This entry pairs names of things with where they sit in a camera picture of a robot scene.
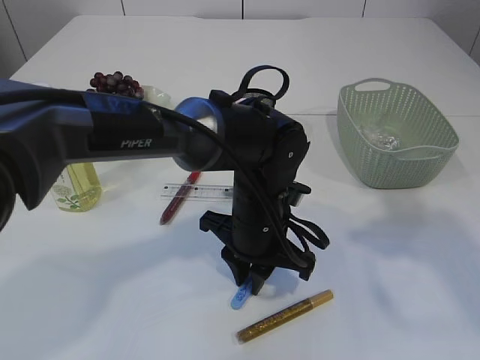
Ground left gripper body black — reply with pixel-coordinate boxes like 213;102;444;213
199;199;315;281

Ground green plastic woven basket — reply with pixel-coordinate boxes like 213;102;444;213
337;79;460;189

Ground red marker pen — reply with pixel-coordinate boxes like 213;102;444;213
159;172;201;226

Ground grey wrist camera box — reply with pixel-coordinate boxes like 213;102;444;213
278;181;311;207

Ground clear plastic sheet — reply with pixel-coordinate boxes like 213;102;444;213
361;124;401;151

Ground blue capped scissors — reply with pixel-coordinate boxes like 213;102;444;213
230;281;252;311

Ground green wavy glass plate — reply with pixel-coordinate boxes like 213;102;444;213
142;85;173;110

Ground gold glitter marker pen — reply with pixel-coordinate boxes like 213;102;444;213
235;289;334;344

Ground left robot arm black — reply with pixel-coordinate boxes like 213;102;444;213
1;79;328;291

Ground yellow tea bottle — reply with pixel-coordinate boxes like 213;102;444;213
50;163;102;212

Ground purple grape bunch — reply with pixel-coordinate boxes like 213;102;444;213
87;71;145;100

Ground clear plastic ruler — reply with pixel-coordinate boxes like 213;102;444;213
160;184;233;201

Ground black mesh pen holder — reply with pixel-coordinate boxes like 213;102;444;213
235;88;276;108

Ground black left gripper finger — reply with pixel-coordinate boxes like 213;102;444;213
220;247;251;287
250;264;275;295

